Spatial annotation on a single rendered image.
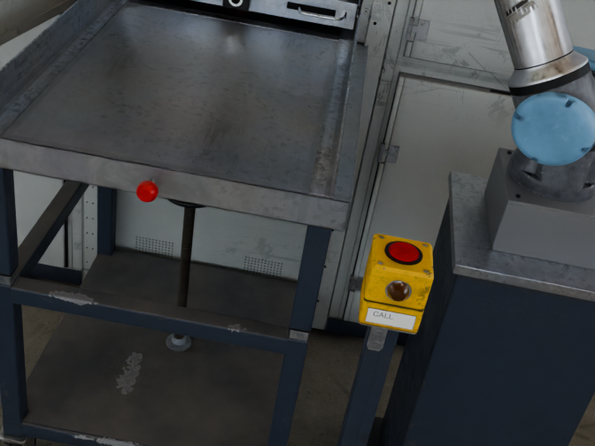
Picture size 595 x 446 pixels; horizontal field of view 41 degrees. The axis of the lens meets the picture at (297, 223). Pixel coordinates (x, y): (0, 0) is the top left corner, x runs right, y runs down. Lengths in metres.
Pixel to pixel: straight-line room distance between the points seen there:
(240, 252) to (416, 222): 0.48
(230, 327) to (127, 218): 0.80
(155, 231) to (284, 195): 0.97
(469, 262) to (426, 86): 0.62
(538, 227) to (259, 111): 0.53
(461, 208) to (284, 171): 0.37
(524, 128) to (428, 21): 0.65
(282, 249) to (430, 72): 0.62
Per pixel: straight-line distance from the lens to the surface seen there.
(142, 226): 2.17
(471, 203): 1.50
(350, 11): 1.85
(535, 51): 1.19
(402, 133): 1.90
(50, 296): 1.50
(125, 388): 1.82
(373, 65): 1.86
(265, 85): 1.56
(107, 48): 1.65
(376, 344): 1.12
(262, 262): 2.15
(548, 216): 1.36
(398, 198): 1.99
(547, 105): 1.18
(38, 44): 1.51
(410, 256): 1.03
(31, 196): 2.21
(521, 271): 1.36
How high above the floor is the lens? 1.48
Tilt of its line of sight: 33 degrees down
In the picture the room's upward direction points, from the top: 10 degrees clockwise
